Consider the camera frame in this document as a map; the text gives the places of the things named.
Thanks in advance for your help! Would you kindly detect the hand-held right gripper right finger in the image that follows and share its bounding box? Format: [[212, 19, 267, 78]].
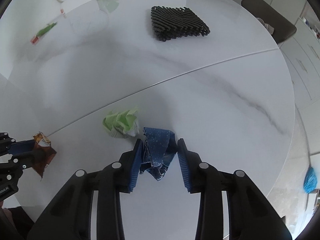
[[176, 138, 293, 240]]

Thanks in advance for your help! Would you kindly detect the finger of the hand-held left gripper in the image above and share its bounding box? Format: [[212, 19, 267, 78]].
[[0, 151, 44, 173], [0, 132, 36, 157]]

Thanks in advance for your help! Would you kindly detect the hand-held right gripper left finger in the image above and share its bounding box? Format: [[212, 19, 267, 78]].
[[26, 138, 144, 240]]

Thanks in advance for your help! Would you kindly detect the brown wrapper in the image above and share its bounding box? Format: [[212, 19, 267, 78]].
[[32, 131, 58, 181]]

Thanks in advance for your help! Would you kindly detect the blue dotted wrapper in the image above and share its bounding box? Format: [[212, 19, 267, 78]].
[[140, 127, 178, 182]]

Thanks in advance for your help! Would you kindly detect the green crumpled wrapper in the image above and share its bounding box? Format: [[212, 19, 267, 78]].
[[102, 106, 141, 139]]

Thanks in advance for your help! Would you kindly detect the small green packet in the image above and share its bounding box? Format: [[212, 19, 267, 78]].
[[30, 22, 58, 45]]

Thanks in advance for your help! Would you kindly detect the blue plastic bag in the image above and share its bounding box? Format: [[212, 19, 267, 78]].
[[303, 166, 318, 194]]

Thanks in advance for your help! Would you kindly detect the black woven mat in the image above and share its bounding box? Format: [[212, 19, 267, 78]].
[[150, 5, 211, 42]]

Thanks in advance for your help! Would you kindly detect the white drawer cabinet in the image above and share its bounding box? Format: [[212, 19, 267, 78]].
[[279, 29, 320, 112]]

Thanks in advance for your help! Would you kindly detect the grey chair with cushion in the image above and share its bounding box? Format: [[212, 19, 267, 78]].
[[241, 0, 297, 46]]

